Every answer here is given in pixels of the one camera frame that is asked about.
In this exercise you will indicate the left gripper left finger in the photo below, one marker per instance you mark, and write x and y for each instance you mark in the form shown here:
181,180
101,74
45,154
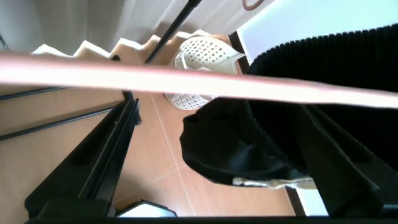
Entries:
93,174

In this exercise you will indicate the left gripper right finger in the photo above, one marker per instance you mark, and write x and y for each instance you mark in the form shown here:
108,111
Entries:
348,183

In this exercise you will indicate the black shorts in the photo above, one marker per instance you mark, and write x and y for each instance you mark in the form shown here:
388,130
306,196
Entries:
224,149

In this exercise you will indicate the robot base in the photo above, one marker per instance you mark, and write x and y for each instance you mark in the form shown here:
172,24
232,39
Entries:
146,211

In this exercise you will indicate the white laundry basket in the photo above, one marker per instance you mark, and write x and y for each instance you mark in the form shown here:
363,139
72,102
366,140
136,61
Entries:
205,49

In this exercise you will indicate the black clothes rack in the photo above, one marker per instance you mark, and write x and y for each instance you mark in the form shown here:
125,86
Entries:
174,25

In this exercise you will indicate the beige curtain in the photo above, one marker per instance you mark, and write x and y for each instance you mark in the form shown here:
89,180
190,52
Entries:
77,18

